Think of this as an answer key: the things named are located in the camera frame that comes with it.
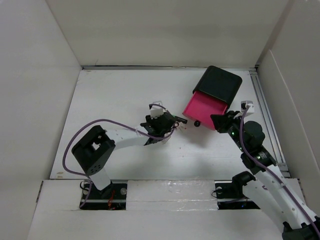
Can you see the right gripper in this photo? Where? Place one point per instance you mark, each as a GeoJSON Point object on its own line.
{"type": "Point", "coordinates": [220, 121]}

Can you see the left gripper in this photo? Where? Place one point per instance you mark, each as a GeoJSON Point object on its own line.
{"type": "Point", "coordinates": [149, 120]}

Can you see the green cap black marker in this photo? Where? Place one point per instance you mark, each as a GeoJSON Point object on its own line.
{"type": "Point", "coordinates": [179, 119]}

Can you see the pink drawer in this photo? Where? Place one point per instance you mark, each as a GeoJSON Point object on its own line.
{"type": "Point", "coordinates": [200, 108]}

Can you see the black drawer cabinet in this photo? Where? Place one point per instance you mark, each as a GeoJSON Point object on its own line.
{"type": "Point", "coordinates": [219, 83]}

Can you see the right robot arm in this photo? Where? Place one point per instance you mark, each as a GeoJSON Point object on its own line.
{"type": "Point", "coordinates": [263, 182]}

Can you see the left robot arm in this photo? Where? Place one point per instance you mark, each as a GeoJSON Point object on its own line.
{"type": "Point", "coordinates": [94, 149]}

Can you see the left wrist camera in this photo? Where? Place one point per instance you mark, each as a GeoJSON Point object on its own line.
{"type": "Point", "coordinates": [156, 109]}

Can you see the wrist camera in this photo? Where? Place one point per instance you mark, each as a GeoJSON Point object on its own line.
{"type": "Point", "coordinates": [247, 107]}
{"type": "Point", "coordinates": [156, 109]}

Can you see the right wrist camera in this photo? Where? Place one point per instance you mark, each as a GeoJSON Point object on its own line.
{"type": "Point", "coordinates": [247, 107]}

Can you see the aluminium rail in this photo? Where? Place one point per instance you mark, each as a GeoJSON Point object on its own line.
{"type": "Point", "coordinates": [270, 128]}

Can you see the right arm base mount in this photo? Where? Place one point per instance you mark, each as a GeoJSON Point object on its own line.
{"type": "Point", "coordinates": [229, 194]}

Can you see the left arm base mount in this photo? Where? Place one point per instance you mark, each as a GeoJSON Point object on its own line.
{"type": "Point", "coordinates": [112, 199]}

